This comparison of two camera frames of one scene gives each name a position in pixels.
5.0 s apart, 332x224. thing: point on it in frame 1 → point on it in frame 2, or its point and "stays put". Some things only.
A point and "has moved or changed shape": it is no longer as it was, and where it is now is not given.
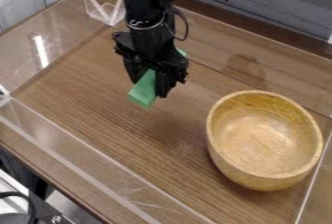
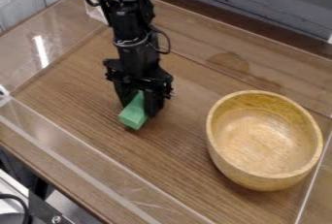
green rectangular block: (144, 89) has moved or changed shape
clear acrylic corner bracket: (105, 13) stays put
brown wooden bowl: (263, 139) stays put
